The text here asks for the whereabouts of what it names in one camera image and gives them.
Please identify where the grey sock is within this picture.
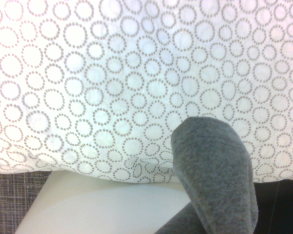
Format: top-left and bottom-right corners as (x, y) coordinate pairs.
(155, 116), (260, 234)

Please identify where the black bed base panel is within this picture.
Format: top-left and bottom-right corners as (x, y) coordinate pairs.
(252, 178), (293, 234)

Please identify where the white bed frame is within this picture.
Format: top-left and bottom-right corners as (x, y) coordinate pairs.
(14, 170), (194, 234)

